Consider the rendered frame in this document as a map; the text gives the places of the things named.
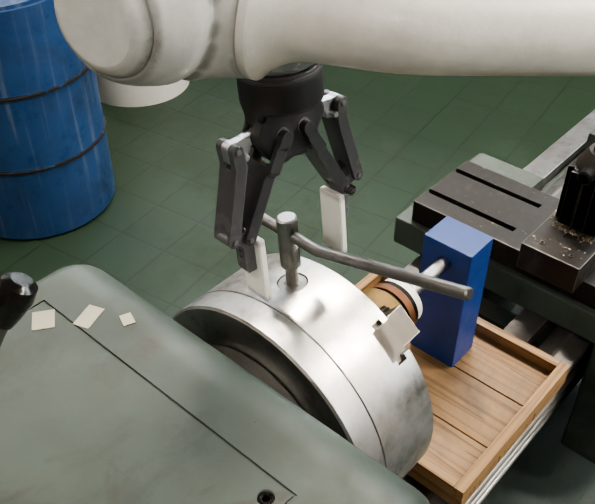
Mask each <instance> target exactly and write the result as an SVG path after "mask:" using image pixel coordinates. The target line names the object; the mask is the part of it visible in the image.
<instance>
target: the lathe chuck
mask: <svg viewBox="0 0 595 504"><path fill-rule="evenodd" d="M266 257H267V265H268V273H269V281H270V289H271V298H270V299H269V300H267V301H266V300H264V299H263V298H261V297H260V296H258V295H257V294H255V293H254V292H252V291H251V290H250V289H248V286H247V280H246V273H245V270H244V269H242V268H241V269H240V270H238V271H237V272H235V273H234V274H233V275H231V276H230V277H228V278H227V279H225V280H224V281H222V282H221V283H220V284H218V285H217V286H215V287H214V288H212V289H211V290H210V291H208V292H207V293H211V292H217V291H226V292H233V293H237V294H241V295H244V296H247V297H250V298H252V299H255V300H257V301H259V302H261V303H263V304H265V305H267V306H269V307H270V308H272V309H274V310H275V311H277V312H279V313H280V314H282V315H283V316H284V317H286V318H287V319H289V320H290V321H291V322H293V323H294V324H295V325H296V326H298V327H299V328H300V329H301V330H302V331H303V332H305V333H306V334H307V335H308V336H309V337H310V338H311V339H312V340H313V341H314V342H315V343H316V344H317V345H318V346H319V347H320V348H321V349H322V350H323V351H324V352H325V353H326V354H327V355H328V356H329V358H330V359H331V360H332V361H333V362H334V363H335V365H336V366H337V367H338V368H339V370H340V371H341V372H342V374H343V375H344V376H345V378H346V379H347V380H348V382H349V383H350V385H351V386H352V388H353V389H354V391H355V392H356V394H357V395H358V397H359V399H360V400H361V402H362V404H363V405H364V407H365V409H366V411H367V413H368V415H369V417H370V419H371V421H372V423H373V426H374V428H375V430H376V433H377V436H378V438H379V441H380V445H381V448H382V452H383V456H384V462H385V467H386V468H387V469H389V470H390V471H392V472H393V473H394V474H396V475H397V476H399V477H400V478H403V477H404V476H405V475H406V474H407V473H408V472H409V471H410V470H411V469H412V468H413V466H414V465H415V464H416V463H417V462H418V461H419V460H420V459H421V458H422V457H423V455H424V454H425V453H426V451H427V449H428V447H429V445H430V442H431V438H432V433H433V411H432V405H431V400H430V396H429V392H428V389H427V386H426V383H425V380H424V377H423V375H422V372H421V370H420V368H419V366H418V364H417V362H416V360H415V358H414V356H413V354H412V352H411V350H410V349H409V348H407V349H405V350H404V351H403V352H402V353H401V354H400V356H401V358H402V359H403V360H402V361H401V362H400V363H399V364H398V363H397V361H394V362H392V361H391V360H390V358H389V357H388V355H387V354H386V352H385V351H384V349H383V348H382V347H381V345H380V344H379V343H378V341H377V340H376V339H375V337H374V336H373V335H372V333H373V332H374V331H375V330H374V329H373V328H372V327H371V325H373V324H374V323H375V322H376V323H377V324H378V325H381V324H383V323H384V322H385V321H386V320H388V318H387V317H386V316H385V314H384V313H383V312H382V311H381V310H380V309H379V308H378V307H377V306H376V305H375V304H374V303H373V302H372V301H371V300H370V299H369V298H368V297H367V296H366V295H365V294H364V293H363V292H361V291H360V290H359V289H358V288H357V287H355V286H354V285H353V284H352V283H350V282H349V281H348V280H346V279H345V278H343V277H342V276H340V275H339V274H337V273H336V272H334V271H332V270H330V269H329V268H327V267H325V266H323V265H321V264H319V263H316V262H314V261H312V260H309V259H306V258H303V257H301V266H300V267H299V268H298V274H299V275H302V276H304V277H305V278H306V279H307V281H308V284H307V286H306V287H305V288H304V289H302V290H300V291H296V292H288V291H284V290H282V289H280V288H279V287H278V285H277V284H278V281H279V280H280V279H281V278H282V277H284V276H285V269H283V268H282V267H281V264H280V254H279V253H273V254H267V255H266ZM207 293H205V294H207ZM205 294H204V295H205Z"/></svg>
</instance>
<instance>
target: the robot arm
mask: <svg viewBox="0 0 595 504"><path fill-rule="evenodd" d="M54 8H55V14H56V18H57V22H58V25H59V28H60V30H61V32H62V34H63V36H64V38H65V40H66V42H67V43H68V45H69V46H70V48H71V49H72V51H73V52H74V53H75V54H76V55H77V57H78V58H79V59H80V60H81V61H82V62H83V63H84V64H85V65H86V66H87V67H88V68H89V69H91V70H92V71H93V72H95V73H96V74H98V75H99V76H101V77H103V78H105V79H107V80H109V81H112V82H116V83H120V84H124V85H131V86H163V85H169V84H173V83H176V82H178V81H180V80H185V81H197V80H201V79H213V78H236V81H237V88H238V96H239V102H240V105H241V107H242V109H243V112H244V115H245V121H244V126H243V129H242V133H241V134H239V135H237V136H236V137H234V138H232V139H230V140H228V139H226V138H223V137H222V138H219V139H218V140H217V142H216V150H217V154H218V158H219V162H220V167H219V179H218V191H217V204H216V216H215V228H214V237H215V238H216V239H218V240H219V241H221V242H222V243H224V244H225V245H227V246H228V247H230V248H232V249H236V254H237V260H238V265H239V266H240V267H241V268H242V269H244V270H245V273H246V280H247V286H248V289H250V290H251V291H252V292H254V293H255V294H257V295H258V296H260V297H261V298H263V299H264V300H266V301H267V300H269V299H270V298H271V289H270V281H269V273H268V265H267V257H266V249H265V241H264V239H262V238H260V237H259V236H258V233H259V230H260V226H261V223H262V220H263V216H264V213H265V210H266V206H267V203H268V200H269V196H270V193H271V190H272V186H273V183H274V180H275V178H276V177H278V176H279V175H280V173H281V170H282V167H283V164H284V163H286V162H288V161H289V160H290V159H291V158H293V157H294V156H297V155H301V154H303V153H305V155H306V156H307V158H308V159H309V160H310V162H311V163H312V165H313V166H314V167H315V169H316V170H317V172H318V173H319V174H320V176H321V177H322V179H323V180H324V181H325V183H326V184H327V185H328V186H329V187H327V186H325V185H324V186H322V187H320V199H321V213H322V227H323V240H324V244H325V245H327V246H329V247H331V248H332V249H334V250H338V251H341V252H345V253H346V252H347V237H346V218H345V217H347V216H348V212H349V207H348V195H349V196H352V195H354V193H355V192H356V186H355V185H353V184H351V183H352V182H353V181H354V180H357V181H359V180H360V179H361V178H362V176H363V169H362V166H361V162H360V159H359V155H358V152H357V148H356V145H355V142H354V138H353V135H352V131H351V128H350V124H349V121H348V99H347V97H346V96H343V95H341V94H338V93H335V92H333V91H330V90H324V79H323V64H324V65H331V66H337V67H344V68H351V69H358V70H365V71H374V72H383V73H394V74H407V75H431V76H595V0H54ZM321 118H322V121H323V124H324V127H325V130H326V134H327V137H328V140H329V143H330V146H331V149H332V152H333V156H334V158H333V157H332V155H331V154H330V152H329V151H328V149H327V148H326V146H327V144H326V142H325V141H324V139H323V138H322V136H321V135H320V133H319V132H318V129H317V128H318V125H319V123H320V120H321ZM250 146H251V148H250V151H249V155H248V149H249V147H250ZM262 157H264V158H265V159H267V160H269V161H270V163H269V164H268V163H266V162H264V161H263V160H262ZM334 159H335V160H334ZM246 162H247V163H246ZM247 165H248V172H247Z"/></svg>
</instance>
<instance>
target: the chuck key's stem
mask: <svg viewBox="0 0 595 504"><path fill-rule="evenodd" d="M276 225H277V235H278V244H279V254H280V264H281V267H282V268H283V269H285V277H286V282H285V283H284V284H286V285H287V286H289V287H290V288H294V287H295V286H297V285H299V284H300V283H301V282H299V277H298V268H299V267H300V266H301V256H300V247H298V246H297V245H295V244H293V243H292V242H290V240H289V238H290V236H291V235H292V234H293V233H295V232H298V220H297V215H296V214H294V213H292V212H283V213H281V214H279V215H278V216H277V217H276ZM298 233H299V232H298Z"/></svg>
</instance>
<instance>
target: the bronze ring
mask: <svg viewBox="0 0 595 504"><path fill-rule="evenodd" d="M362 292H363V293H364V294H365V295H366V296H367V297H368V298H369V299H370V300H371V301H372V302H373V303H374V304H375V305H376V306H377V307H378V308H379V307H381V306H383V305H385V306H386V307H388V306H389V307H390V309H392V308H394V307H396V306H398V305H401V306H402V308H403V309H404V310H405V312H406V313H407V315H408V316H409V317H410V319H411V320H412V322H413V323H414V324H416V323H417V321H418V317H419V313H418V308H417V305H416V303H415V301H414V299H413V297H412V296H411V295H410V294H409V292H408V291H407V290H406V289H404V288H403V287H402V286H400V285H399V284H397V283H395V282H392V281H381V282H379V283H378V284H376V285H374V286H373V287H372V288H367V289H365V290H363V291H362Z"/></svg>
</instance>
